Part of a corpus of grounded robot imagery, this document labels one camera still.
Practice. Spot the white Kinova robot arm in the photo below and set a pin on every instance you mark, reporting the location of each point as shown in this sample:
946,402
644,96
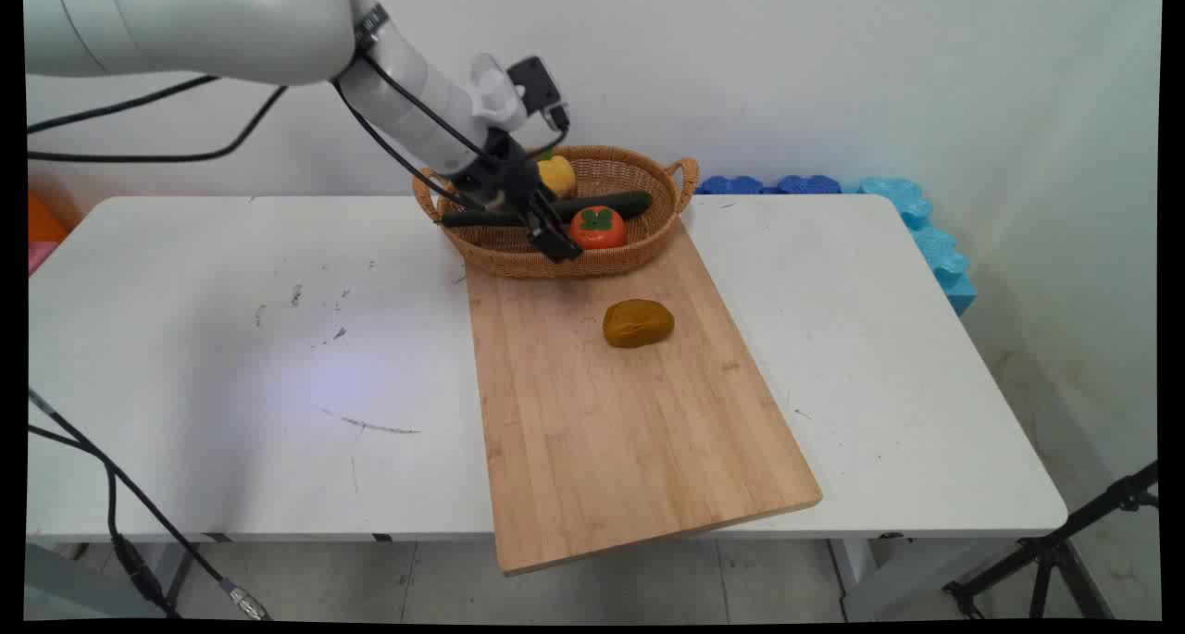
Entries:
231,23

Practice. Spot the white table leg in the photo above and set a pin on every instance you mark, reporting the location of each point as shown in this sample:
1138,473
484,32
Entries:
875,578

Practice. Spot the black wrist camera white mount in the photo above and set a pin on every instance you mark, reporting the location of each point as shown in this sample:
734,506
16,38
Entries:
535,86

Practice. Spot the orange box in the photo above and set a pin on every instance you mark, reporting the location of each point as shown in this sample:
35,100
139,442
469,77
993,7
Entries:
42,222

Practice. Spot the light blue foam mat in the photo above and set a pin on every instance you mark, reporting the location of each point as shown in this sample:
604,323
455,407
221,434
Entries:
935,245

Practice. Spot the dark green toy cucumber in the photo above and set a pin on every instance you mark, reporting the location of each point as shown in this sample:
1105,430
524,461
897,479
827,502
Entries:
611,205

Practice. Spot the yellow toy bell pepper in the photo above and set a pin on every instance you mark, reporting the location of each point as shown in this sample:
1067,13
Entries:
558,177

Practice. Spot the bamboo wooden cutting board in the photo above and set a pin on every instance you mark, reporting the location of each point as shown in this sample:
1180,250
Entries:
611,421

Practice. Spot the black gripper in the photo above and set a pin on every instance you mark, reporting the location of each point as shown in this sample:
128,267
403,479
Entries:
500,176

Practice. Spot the brown toy potato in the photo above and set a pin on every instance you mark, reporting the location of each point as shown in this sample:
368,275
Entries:
639,323

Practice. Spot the orange-red toy persimmon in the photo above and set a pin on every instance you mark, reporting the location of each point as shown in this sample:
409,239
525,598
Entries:
598,230

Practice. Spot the dark blue foam mat piece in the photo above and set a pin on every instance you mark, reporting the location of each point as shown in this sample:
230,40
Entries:
731,186
809,185

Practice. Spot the black tripod stand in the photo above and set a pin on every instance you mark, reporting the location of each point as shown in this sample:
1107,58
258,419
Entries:
1055,551

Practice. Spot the pink object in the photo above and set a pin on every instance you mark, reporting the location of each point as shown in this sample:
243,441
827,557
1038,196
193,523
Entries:
39,256

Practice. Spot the grey base frame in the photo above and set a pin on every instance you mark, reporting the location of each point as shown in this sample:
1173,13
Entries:
74,583

